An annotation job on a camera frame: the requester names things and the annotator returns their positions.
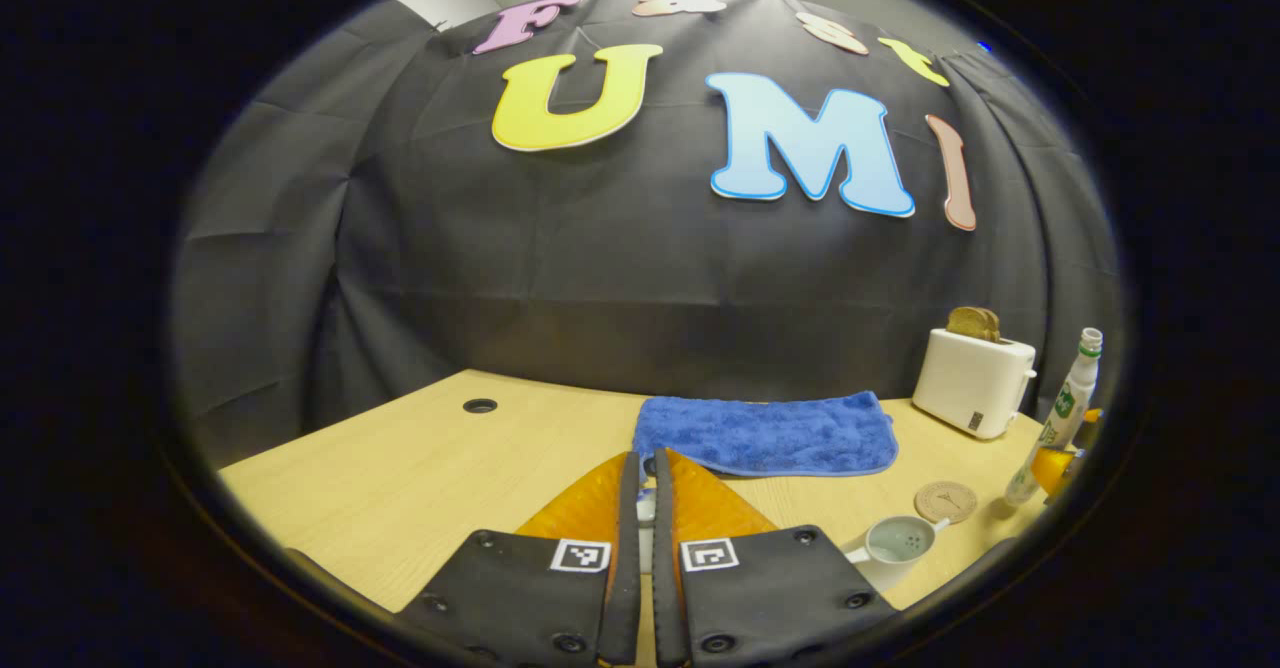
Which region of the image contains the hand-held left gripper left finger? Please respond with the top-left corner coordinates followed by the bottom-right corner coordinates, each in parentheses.
top-left (398, 450), bottom-right (642, 667)

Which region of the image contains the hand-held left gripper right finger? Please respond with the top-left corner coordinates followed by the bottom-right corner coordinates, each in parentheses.
top-left (652, 448), bottom-right (898, 667)

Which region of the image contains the white green-label water bottle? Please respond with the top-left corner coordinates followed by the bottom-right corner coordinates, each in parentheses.
top-left (1003, 326), bottom-right (1104, 507)

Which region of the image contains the round brown coaster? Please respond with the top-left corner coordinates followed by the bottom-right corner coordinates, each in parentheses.
top-left (913, 480), bottom-right (979, 526)

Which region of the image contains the white ceramic teacup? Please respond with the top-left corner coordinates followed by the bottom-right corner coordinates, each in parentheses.
top-left (843, 515), bottom-right (951, 594)

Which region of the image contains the white toaster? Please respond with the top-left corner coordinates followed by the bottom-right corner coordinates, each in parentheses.
top-left (912, 328), bottom-right (1038, 441)

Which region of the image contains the blue towel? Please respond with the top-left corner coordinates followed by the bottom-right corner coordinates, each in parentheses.
top-left (632, 391), bottom-right (899, 479)

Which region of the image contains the black backdrop cloth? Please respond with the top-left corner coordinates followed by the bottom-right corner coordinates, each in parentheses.
top-left (170, 0), bottom-right (1126, 469)

